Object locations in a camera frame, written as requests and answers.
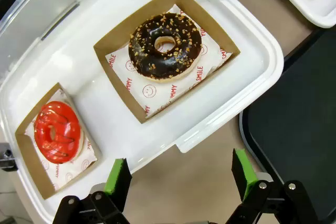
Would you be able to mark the red glazed donut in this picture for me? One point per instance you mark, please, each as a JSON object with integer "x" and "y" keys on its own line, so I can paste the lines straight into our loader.
{"x": 71, "y": 129}

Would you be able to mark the white printed paper liner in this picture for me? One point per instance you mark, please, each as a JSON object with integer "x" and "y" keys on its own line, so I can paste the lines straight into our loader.
{"x": 63, "y": 174}
{"x": 162, "y": 95}

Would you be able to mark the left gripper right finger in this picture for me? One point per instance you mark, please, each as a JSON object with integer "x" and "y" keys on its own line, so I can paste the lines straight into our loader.
{"x": 242, "y": 171}

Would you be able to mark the white display tray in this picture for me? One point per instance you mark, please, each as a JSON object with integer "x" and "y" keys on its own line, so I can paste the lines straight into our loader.
{"x": 118, "y": 129}
{"x": 315, "y": 9}

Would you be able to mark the chocolate donut with nuts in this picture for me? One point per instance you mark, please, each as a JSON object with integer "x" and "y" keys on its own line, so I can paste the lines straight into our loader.
{"x": 147, "y": 58}

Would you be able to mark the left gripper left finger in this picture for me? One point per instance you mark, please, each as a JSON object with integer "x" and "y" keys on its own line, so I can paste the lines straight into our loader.
{"x": 115, "y": 179}

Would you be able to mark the black serving tray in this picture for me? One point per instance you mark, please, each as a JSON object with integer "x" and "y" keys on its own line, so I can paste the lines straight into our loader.
{"x": 296, "y": 103}

